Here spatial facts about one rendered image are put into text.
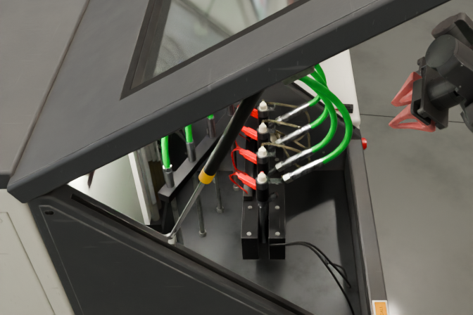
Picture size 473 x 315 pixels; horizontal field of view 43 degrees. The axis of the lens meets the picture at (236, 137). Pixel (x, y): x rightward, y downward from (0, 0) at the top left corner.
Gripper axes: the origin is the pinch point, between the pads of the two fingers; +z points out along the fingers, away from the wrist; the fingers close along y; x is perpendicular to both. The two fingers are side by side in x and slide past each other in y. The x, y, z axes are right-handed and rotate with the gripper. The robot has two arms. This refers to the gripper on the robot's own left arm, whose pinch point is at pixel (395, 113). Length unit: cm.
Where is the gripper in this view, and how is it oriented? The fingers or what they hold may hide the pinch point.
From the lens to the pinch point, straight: 115.1
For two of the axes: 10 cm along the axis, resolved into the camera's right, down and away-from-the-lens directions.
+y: -2.2, 8.2, -5.2
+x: 7.8, 4.7, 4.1
